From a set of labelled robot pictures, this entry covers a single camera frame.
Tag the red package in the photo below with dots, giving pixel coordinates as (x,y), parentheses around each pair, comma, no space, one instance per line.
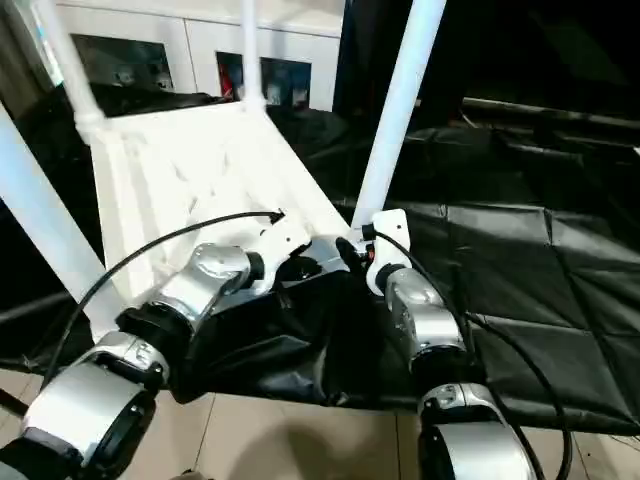
(227,81)

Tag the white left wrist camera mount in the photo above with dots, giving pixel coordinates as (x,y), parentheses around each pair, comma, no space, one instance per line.
(285,235)

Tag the white bottle blue print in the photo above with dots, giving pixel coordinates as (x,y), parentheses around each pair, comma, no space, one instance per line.
(272,91)

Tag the black work mat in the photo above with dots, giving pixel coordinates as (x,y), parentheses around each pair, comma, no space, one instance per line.
(525,250)

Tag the dark robot left foot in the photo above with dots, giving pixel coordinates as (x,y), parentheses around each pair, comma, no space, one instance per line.
(187,475)

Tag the white pole teal bands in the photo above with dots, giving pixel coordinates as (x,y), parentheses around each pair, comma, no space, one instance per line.
(50,57)

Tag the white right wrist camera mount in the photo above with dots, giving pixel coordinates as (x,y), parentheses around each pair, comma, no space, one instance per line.
(390,230)

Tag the white glass-door cabinet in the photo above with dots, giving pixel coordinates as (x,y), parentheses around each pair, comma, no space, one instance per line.
(200,25)

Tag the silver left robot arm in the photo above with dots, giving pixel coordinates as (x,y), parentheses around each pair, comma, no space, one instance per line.
(215,265)

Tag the large black box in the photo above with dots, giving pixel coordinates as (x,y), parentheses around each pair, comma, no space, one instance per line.
(370,50)

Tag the white jar red label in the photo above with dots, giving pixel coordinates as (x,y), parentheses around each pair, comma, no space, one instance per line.
(299,96)

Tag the white plastic table top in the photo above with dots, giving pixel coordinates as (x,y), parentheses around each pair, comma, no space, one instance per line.
(200,165)

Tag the silver metal bar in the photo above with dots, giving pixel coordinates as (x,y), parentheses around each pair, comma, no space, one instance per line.
(555,107)

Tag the grey curtain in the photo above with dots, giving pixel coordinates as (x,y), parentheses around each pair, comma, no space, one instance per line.
(17,55)

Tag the black metal frame leg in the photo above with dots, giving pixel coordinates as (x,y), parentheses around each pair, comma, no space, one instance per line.
(11,401)

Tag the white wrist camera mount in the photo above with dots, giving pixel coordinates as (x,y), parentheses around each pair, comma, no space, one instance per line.
(390,230)
(285,235)

